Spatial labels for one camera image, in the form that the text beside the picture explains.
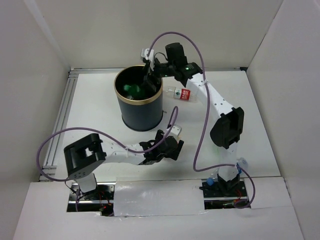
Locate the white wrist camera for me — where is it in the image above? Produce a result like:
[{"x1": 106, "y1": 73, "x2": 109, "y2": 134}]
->
[
  {"x1": 169, "y1": 124, "x2": 182, "y2": 139},
  {"x1": 140, "y1": 48, "x2": 155, "y2": 71}
]

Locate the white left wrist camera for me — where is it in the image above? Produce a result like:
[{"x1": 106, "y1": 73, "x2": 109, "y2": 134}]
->
[{"x1": 169, "y1": 124, "x2": 182, "y2": 139}]

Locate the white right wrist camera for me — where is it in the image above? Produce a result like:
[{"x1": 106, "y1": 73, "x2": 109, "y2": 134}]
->
[{"x1": 140, "y1": 48, "x2": 155, "y2": 71}]

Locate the aluminium frame rail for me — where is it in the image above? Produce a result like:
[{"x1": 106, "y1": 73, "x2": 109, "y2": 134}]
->
[{"x1": 38, "y1": 66, "x2": 247, "y2": 182}]

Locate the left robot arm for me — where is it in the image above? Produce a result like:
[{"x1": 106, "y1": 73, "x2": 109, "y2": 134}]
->
[{"x1": 63, "y1": 130, "x2": 184, "y2": 200}]

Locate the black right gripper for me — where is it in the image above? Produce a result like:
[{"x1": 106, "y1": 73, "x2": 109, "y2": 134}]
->
[{"x1": 140, "y1": 56, "x2": 177, "y2": 92}]

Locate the black bin gold rim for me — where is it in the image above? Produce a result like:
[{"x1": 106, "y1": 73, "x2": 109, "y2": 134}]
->
[{"x1": 113, "y1": 65, "x2": 163, "y2": 132}]

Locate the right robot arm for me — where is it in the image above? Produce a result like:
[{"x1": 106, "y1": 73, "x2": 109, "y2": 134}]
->
[{"x1": 141, "y1": 42, "x2": 244, "y2": 196}]

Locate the clear bottle blue label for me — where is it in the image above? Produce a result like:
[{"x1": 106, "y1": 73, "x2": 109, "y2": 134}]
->
[{"x1": 205, "y1": 157, "x2": 249, "y2": 186}]

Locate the green bottle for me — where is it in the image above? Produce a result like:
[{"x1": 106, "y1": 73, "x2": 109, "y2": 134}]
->
[{"x1": 123, "y1": 84, "x2": 145, "y2": 100}]

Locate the clear bottle red label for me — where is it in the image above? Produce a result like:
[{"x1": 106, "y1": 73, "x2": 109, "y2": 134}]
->
[{"x1": 163, "y1": 86, "x2": 198, "y2": 103}]

